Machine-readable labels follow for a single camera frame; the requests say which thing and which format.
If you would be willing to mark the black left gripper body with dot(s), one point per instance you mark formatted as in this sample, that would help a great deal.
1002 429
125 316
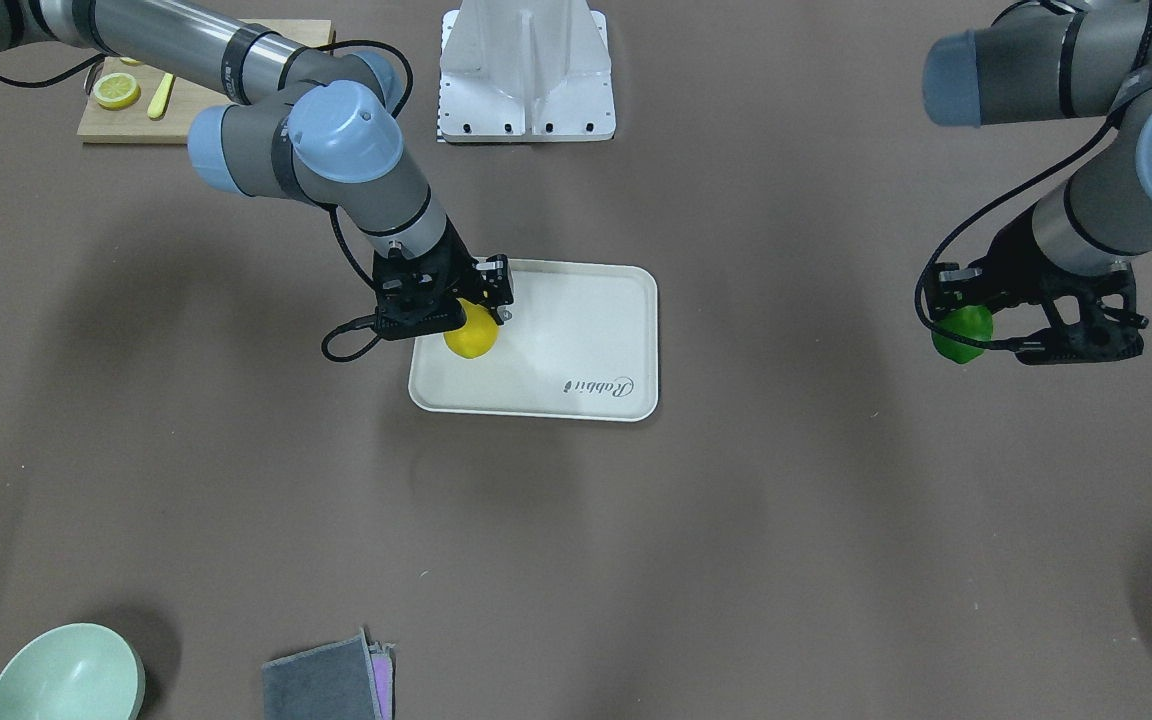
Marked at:
1008 258

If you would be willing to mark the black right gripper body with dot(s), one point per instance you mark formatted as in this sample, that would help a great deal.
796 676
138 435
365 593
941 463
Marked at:
455 262

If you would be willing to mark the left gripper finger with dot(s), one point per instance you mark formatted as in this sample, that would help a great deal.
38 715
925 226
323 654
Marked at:
956 287

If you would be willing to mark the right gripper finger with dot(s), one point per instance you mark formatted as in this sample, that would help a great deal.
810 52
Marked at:
496 292

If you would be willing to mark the green lime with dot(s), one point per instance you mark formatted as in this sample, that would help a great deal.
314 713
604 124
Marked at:
974 322

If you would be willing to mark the yellow lemon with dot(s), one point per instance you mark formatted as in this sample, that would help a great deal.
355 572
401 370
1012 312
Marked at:
478 334

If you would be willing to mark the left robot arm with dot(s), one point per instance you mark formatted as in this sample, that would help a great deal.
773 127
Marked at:
1054 60

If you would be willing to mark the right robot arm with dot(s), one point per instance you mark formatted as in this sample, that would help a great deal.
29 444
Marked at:
300 124

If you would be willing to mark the white rabbit tray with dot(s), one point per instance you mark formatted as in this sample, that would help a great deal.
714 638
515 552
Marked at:
582 343

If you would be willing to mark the yellow plastic knife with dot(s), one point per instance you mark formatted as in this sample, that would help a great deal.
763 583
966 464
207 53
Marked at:
159 102

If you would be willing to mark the bamboo cutting board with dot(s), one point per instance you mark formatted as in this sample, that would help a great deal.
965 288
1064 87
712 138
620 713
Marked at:
126 125

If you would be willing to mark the lower lemon slice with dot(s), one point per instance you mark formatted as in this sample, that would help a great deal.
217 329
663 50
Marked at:
116 91

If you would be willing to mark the purple cloth under grey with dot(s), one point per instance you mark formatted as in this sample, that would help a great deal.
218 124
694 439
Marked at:
384 673

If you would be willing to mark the grey folded cloth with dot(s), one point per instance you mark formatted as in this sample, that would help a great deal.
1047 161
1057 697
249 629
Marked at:
333 681

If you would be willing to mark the mint green bowl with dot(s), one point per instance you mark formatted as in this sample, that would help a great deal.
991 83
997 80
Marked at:
75 671

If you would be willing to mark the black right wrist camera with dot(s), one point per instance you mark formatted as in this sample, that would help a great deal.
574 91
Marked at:
413 305

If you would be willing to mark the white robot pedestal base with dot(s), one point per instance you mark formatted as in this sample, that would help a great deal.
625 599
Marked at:
525 72

